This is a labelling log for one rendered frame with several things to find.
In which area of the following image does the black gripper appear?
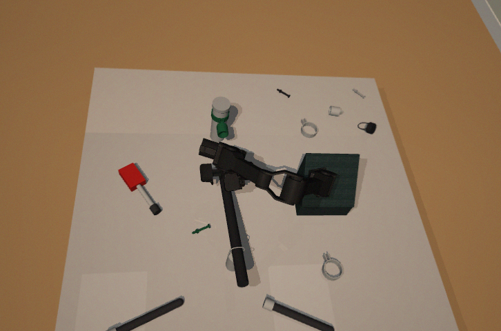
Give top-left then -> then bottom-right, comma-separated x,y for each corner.
200,163 -> 248,185

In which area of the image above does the black cylinder with grey end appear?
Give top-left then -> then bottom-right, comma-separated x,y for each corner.
106,299 -> 184,331
262,297 -> 335,331

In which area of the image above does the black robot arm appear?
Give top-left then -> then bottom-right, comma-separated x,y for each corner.
199,138 -> 337,205

